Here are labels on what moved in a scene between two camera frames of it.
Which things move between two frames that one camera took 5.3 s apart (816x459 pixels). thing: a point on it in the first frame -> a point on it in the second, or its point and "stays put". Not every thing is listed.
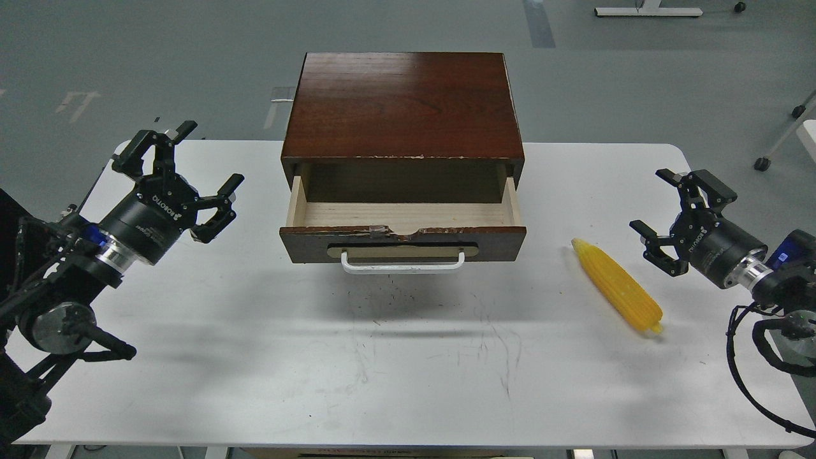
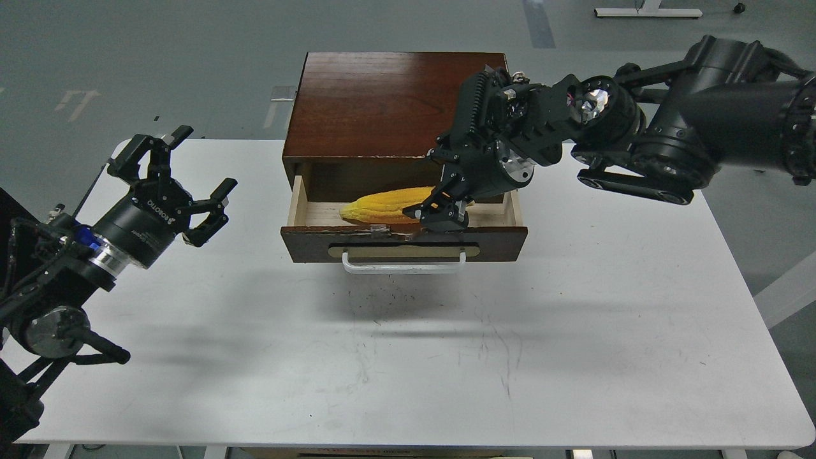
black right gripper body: (713, 245) -> (504, 124)
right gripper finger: (654, 252) -> (433, 212)
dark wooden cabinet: (403, 127) stays put
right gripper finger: (715, 194) -> (458, 218)
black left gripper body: (148, 219) stays put
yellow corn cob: (634, 302) -> (386, 206)
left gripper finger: (130, 159) stays put
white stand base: (648, 8) stays put
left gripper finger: (204, 233) stays put
